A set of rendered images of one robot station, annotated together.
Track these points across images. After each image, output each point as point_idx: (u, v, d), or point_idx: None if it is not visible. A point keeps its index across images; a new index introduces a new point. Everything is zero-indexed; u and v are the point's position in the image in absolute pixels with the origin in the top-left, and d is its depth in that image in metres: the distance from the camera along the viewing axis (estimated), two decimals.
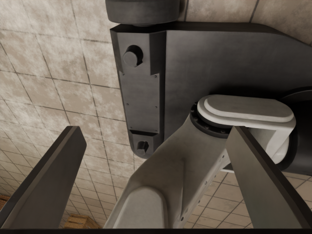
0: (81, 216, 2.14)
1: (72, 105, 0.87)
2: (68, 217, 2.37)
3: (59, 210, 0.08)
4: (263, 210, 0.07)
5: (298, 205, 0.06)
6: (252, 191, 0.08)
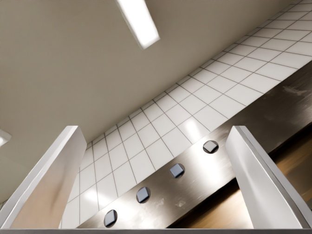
0: None
1: None
2: None
3: (59, 210, 0.08)
4: (263, 210, 0.07)
5: (298, 205, 0.06)
6: (252, 191, 0.08)
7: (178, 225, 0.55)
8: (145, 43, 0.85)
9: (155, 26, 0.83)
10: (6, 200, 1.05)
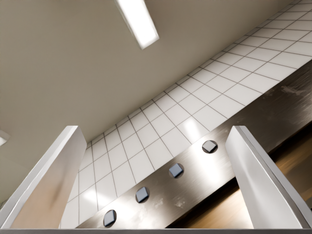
0: None
1: None
2: None
3: (59, 210, 0.08)
4: (263, 210, 0.07)
5: (298, 205, 0.06)
6: (252, 191, 0.08)
7: (177, 225, 0.55)
8: (144, 43, 0.85)
9: (154, 26, 0.83)
10: (5, 201, 1.05)
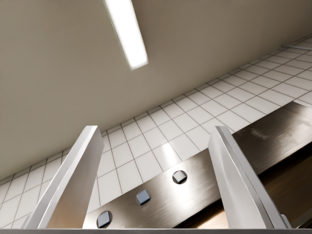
0: None
1: None
2: None
3: (83, 210, 0.08)
4: (237, 210, 0.07)
5: (265, 205, 0.06)
6: (228, 191, 0.08)
7: None
8: (134, 65, 0.88)
9: (146, 52, 0.87)
10: None
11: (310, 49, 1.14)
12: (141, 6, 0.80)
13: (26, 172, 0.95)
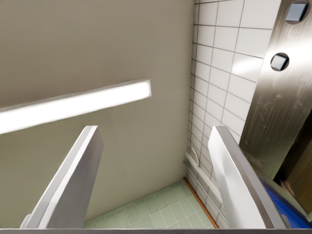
0: None
1: None
2: None
3: (83, 210, 0.08)
4: (237, 210, 0.07)
5: (265, 205, 0.06)
6: (228, 191, 0.08)
7: None
8: None
9: None
10: (189, 118, 1.32)
11: None
12: None
13: (195, 62, 1.04)
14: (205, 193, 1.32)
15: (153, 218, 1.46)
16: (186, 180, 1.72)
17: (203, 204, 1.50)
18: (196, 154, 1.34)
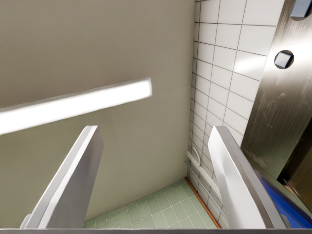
0: None
1: None
2: None
3: (83, 210, 0.08)
4: (237, 210, 0.07)
5: (265, 205, 0.06)
6: (228, 191, 0.08)
7: None
8: None
9: None
10: (190, 117, 1.31)
11: None
12: None
13: (197, 61, 1.02)
14: (207, 192, 1.31)
15: (154, 218, 1.46)
16: (187, 180, 1.71)
17: (204, 204, 1.49)
18: (197, 154, 1.33)
